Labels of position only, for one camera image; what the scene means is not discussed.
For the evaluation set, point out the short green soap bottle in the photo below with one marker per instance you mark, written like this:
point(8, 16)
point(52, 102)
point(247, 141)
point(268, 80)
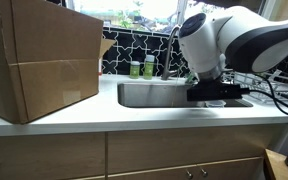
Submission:
point(134, 70)

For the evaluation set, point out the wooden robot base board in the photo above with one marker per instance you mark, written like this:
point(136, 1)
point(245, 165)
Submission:
point(277, 165)

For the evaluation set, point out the brushed steel gooseneck faucet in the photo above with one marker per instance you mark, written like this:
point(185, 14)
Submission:
point(167, 60)

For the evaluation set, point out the wide wooden drawer front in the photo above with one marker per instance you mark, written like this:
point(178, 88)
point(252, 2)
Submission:
point(184, 146)

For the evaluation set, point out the kitchen window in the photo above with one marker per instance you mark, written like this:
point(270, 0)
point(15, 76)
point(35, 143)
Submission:
point(134, 13)

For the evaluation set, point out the stainless steel sink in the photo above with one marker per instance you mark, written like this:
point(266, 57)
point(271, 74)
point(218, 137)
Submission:
point(150, 95)

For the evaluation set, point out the wooden cabinet door with knobs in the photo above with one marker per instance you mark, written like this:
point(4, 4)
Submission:
point(230, 170)

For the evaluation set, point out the brown cardboard box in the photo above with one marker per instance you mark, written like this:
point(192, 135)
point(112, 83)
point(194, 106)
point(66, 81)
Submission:
point(50, 66)

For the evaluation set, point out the round metal cabinet knob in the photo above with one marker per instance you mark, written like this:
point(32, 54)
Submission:
point(203, 172)
point(189, 174)

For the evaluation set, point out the tall green soap bottle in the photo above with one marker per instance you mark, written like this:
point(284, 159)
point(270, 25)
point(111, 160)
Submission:
point(149, 68)

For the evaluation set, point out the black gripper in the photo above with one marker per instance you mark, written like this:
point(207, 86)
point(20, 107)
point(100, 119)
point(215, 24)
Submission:
point(214, 91)

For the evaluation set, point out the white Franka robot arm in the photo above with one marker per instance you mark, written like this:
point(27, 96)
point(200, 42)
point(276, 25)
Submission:
point(250, 40)

